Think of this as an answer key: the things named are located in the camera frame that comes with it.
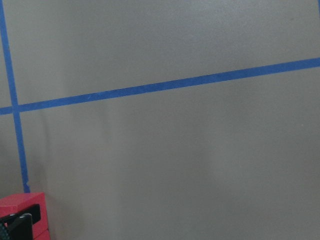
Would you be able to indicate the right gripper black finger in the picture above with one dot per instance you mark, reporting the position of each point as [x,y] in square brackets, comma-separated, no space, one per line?
[19,226]

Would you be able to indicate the red block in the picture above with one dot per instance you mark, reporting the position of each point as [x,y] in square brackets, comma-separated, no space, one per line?
[17,202]

